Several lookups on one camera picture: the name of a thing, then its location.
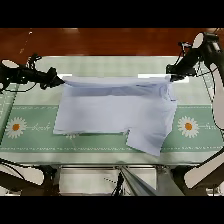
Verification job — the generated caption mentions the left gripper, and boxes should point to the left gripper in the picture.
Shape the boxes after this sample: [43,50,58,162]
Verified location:
[39,67,66,91]

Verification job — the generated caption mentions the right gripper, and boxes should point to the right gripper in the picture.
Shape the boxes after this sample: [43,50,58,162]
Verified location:
[165,59,198,83]

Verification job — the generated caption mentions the light blue shirt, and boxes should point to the light blue shirt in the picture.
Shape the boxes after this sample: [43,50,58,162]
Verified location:
[52,74,179,158]

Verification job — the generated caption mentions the silver frame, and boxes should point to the silver frame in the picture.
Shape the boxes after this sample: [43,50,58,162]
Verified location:
[0,161,224,197]

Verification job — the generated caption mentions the black cable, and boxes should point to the black cable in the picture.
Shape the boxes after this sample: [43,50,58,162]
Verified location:
[110,171,126,197]

